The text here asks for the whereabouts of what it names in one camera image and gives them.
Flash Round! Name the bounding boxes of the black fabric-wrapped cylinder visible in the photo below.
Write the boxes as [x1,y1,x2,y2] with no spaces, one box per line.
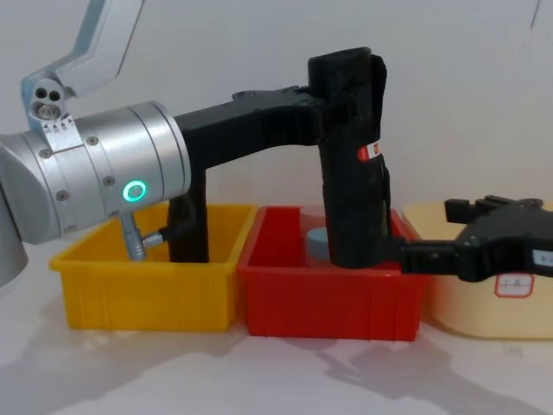
[307,44,393,270]

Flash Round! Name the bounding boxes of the red plastic bin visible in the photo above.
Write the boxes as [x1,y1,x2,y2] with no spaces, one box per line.
[236,206,429,342]

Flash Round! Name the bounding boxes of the yellow plastic bin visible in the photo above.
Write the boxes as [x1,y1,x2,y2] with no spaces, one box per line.
[48,203,259,333]

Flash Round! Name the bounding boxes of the white paper label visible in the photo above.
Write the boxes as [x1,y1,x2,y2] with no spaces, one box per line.
[495,273,537,299]

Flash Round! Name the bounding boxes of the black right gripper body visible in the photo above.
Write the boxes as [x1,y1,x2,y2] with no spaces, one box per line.
[455,206,553,283]

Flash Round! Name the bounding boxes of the cream plastic bin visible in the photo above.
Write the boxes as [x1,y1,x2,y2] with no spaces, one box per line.
[401,201,553,339]

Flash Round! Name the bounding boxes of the dark cable with silver plug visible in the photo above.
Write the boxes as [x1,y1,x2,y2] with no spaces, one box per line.
[119,214,198,263]

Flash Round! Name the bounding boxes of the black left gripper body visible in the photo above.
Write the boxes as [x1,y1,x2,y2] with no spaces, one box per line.
[168,97,270,264]

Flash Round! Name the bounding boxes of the clear jar with grey lid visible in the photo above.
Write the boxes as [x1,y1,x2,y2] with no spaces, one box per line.
[304,227,334,265]

